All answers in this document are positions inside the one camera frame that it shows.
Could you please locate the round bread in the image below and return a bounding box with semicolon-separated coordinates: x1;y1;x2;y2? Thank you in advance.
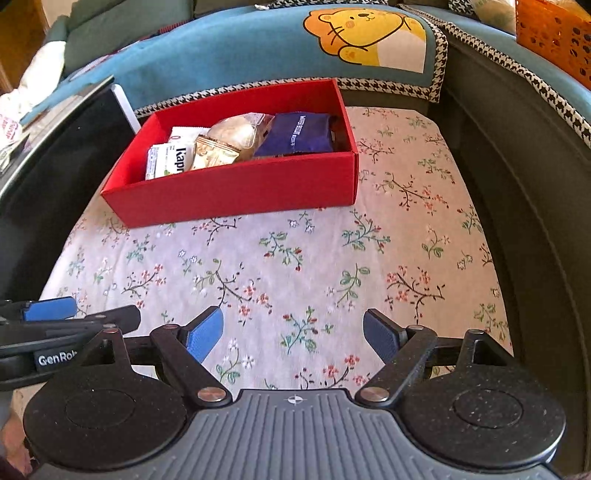
206;112;274;161

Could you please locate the silver Weilong snack packet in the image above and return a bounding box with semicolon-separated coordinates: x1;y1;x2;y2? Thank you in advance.
168;126;209;148

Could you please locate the floral tablecloth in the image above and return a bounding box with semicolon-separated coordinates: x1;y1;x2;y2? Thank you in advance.
42;107;512;392

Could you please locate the white printed plastic bag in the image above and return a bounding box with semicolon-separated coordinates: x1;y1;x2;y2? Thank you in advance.
471;0;516;35

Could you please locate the red cardboard box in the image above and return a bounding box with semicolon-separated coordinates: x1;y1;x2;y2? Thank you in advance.
101;79;359;228

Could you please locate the black side table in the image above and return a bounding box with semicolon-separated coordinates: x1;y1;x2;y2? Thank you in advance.
1;77;139;300

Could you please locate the Kaprons wafer packet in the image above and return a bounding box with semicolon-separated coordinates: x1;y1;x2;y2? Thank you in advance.
145;143;194;180

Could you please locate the blue lion sofa cover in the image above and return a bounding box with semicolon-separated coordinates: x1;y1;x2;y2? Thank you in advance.
42;5;590;140

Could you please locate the brown biscuit packet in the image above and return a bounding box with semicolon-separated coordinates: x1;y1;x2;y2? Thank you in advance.
191;135;240;170

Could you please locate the white cloth on sofa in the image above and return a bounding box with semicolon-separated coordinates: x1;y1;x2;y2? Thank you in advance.
1;40;66;105

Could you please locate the red white plastic bag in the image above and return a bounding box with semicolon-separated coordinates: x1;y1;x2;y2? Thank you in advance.
0;90;32;173

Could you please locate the orange plastic basket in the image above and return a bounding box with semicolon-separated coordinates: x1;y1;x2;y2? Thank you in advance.
516;0;591;89

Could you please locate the blue wafer biscuit packet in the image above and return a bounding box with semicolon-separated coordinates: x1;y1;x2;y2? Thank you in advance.
254;112;334;157

